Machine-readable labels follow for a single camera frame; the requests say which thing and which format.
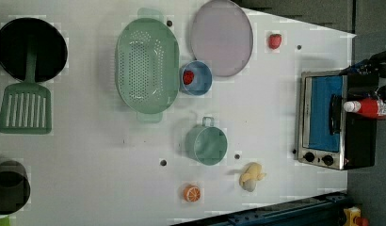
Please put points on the black round frying pan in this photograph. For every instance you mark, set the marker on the black round frying pan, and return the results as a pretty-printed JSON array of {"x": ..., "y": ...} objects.
[{"x": 51, "y": 47}]

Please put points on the blue metal frame rail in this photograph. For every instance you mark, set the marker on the blue metal frame rail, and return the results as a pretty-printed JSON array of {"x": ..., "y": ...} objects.
[{"x": 322, "y": 210}]

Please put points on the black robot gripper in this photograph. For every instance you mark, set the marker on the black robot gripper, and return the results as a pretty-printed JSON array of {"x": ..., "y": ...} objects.
[{"x": 375, "y": 65}]

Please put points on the dark cylindrical pot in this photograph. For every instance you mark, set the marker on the dark cylindrical pot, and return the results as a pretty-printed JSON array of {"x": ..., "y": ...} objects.
[{"x": 14, "y": 187}]

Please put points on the green oval colander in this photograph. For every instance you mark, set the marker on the green oval colander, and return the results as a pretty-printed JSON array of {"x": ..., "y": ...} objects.
[{"x": 147, "y": 65}]

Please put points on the orange slice toy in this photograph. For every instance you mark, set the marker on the orange slice toy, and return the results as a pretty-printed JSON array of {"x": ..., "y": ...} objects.
[{"x": 191, "y": 193}]

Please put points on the green slotted spatula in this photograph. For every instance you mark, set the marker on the green slotted spatula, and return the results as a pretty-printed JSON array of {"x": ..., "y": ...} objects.
[{"x": 26, "y": 106}]

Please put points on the silver black toaster oven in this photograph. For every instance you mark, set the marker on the silver black toaster oven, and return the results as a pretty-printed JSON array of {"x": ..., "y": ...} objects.
[{"x": 328, "y": 136}]

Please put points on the red plush ketchup bottle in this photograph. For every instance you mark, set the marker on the red plush ketchup bottle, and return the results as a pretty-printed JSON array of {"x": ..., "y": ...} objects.
[{"x": 368, "y": 108}]

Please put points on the green mug with handle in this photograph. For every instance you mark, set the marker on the green mug with handle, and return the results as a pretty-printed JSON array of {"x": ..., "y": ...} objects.
[{"x": 206, "y": 143}]

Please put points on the yellow red toy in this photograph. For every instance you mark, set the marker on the yellow red toy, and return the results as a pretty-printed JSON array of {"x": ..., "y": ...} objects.
[{"x": 354, "y": 217}]

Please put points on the red strawberry in cup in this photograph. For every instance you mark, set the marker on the red strawberry in cup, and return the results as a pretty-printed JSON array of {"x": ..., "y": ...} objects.
[{"x": 188, "y": 77}]

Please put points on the blue cup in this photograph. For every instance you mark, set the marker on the blue cup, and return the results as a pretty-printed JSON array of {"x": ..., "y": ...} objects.
[{"x": 201, "y": 81}]

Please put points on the green object at corner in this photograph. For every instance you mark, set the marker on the green object at corner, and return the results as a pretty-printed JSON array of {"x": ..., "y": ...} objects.
[{"x": 4, "y": 221}]

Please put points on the yellow plush banana toy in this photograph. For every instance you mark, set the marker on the yellow plush banana toy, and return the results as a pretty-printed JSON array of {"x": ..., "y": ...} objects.
[{"x": 251, "y": 176}]

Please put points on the grey round plate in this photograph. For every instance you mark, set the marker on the grey round plate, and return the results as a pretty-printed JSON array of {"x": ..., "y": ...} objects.
[{"x": 222, "y": 36}]

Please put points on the red toy strawberry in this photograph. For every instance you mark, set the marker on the red toy strawberry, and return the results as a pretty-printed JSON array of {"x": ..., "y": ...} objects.
[{"x": 274, "y": 41}]

